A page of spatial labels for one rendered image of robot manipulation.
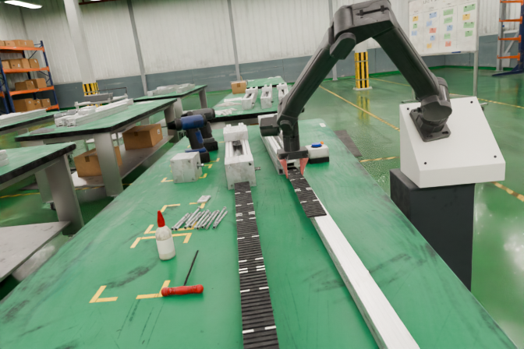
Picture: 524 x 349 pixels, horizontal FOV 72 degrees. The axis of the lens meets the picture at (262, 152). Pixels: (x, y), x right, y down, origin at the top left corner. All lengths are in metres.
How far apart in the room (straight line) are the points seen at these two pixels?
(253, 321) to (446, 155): 0.82
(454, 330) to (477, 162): 0.68
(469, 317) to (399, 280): 0.13
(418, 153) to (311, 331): 0.72
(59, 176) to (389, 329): 2.63
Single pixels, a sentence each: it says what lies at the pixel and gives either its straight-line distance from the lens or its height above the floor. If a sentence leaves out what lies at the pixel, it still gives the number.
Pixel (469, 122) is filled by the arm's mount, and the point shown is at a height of 0.94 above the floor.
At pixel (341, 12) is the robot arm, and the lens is 0.91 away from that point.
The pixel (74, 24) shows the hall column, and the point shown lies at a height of 2.84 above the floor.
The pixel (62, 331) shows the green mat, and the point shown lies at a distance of 0.80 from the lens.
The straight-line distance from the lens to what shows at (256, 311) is 0.64.
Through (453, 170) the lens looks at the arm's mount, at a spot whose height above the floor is 0.82.
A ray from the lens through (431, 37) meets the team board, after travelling 7.28.
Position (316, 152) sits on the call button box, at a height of 0.83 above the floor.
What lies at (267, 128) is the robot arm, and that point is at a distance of 1.22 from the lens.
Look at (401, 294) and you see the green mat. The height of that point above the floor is 0.78.
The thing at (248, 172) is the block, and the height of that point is 0.83.
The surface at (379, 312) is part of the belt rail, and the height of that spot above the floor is 0.81.
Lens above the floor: 1.20
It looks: 14 degrees down
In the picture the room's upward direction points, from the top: 7 degrees counter-clockwise
